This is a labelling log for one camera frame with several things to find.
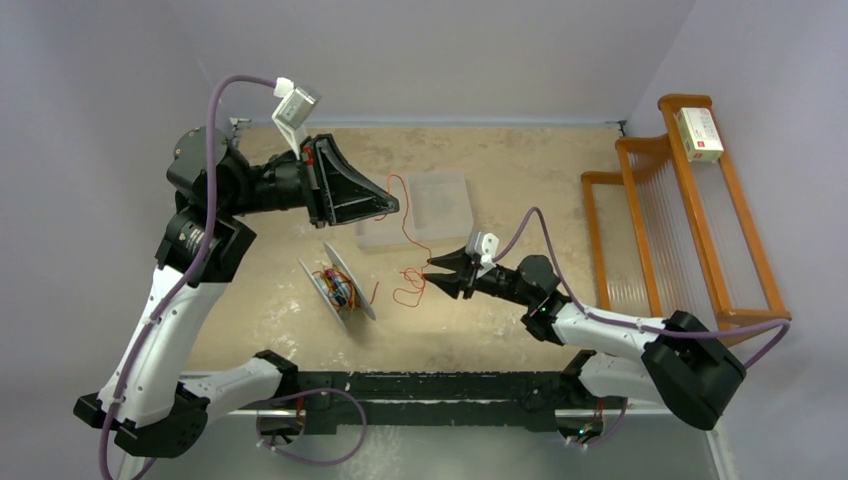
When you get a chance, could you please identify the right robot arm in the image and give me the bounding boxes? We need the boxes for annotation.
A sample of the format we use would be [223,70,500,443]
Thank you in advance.
[425,249,747,431]

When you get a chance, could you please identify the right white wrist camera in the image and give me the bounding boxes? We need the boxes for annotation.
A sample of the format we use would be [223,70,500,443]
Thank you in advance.
[465,231,499,277]

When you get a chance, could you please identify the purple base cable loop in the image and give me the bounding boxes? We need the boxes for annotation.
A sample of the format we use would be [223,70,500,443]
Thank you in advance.
[256,387,368,468]

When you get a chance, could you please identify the orange wooden rack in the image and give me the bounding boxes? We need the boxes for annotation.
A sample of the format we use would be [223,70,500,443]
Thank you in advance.
[581,93,792,345]

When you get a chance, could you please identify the grey plastic cable spool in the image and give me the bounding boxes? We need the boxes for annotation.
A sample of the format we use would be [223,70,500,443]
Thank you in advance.
[298,242,377,332]

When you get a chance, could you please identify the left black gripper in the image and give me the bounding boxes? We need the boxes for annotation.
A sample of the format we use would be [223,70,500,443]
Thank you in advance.
[221,132,399,227]

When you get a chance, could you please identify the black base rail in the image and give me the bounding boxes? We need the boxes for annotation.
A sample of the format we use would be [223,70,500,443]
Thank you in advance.
[291,371,623,434]

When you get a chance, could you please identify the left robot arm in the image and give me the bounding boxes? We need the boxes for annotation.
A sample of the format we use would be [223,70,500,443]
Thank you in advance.
[73,127,399,459]

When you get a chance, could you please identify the translucent plastic divided tray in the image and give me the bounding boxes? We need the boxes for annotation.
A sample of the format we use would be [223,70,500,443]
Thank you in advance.
[354,170,474,249]

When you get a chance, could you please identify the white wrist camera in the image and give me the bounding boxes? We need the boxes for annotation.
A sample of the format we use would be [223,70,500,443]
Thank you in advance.
[465,231,499,277]
[271,77,322,156]

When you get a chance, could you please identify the white box red label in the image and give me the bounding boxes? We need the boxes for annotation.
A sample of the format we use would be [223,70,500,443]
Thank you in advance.
[674,107,724,163]

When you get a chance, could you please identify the red wire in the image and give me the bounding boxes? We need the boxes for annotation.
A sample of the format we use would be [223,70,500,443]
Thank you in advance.
[312,264,380,313]

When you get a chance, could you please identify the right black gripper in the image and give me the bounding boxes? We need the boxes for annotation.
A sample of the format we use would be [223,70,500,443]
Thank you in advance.
[422,245,535,307]

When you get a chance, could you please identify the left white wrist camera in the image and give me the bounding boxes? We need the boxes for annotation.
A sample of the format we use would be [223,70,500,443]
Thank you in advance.
[271,77,322,156]

